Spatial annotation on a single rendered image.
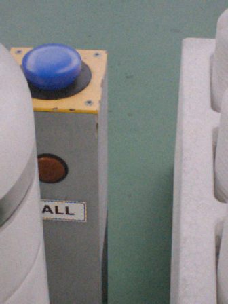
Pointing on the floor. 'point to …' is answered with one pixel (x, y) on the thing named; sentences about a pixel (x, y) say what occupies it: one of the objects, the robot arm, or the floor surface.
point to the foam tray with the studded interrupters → (195, 181)
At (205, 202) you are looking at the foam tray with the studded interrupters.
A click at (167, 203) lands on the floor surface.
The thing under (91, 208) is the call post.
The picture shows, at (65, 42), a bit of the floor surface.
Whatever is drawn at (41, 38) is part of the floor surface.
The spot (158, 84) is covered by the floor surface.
